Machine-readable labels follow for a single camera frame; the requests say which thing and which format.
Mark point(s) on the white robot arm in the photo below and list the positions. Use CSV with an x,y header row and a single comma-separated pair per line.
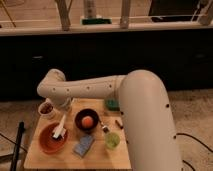
x,y
146,114

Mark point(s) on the dark bowl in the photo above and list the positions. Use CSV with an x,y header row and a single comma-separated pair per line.
x,y
83,113

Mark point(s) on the green tray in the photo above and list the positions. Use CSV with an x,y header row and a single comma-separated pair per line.
x,y
112,105

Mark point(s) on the wooden block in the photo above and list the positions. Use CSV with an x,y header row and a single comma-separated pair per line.
x,y
119,124

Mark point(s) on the orange fruit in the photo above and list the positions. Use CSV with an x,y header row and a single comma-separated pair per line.
x,y
87,122

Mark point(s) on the small metal spoon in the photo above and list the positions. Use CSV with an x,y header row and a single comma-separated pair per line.
x,y
104,127

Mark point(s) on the green cup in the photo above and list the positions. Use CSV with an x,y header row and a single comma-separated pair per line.
x,y
112,140

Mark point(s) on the white cup with snacks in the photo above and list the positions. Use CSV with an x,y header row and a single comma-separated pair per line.
x,y
46,110

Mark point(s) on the blue sponge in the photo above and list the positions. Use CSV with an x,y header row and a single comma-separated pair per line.
x,y
84,145

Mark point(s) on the green box on shelf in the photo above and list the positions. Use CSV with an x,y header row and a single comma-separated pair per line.
x,y
95,21

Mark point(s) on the black pole stand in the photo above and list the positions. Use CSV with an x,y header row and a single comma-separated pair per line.
x,y
17,146

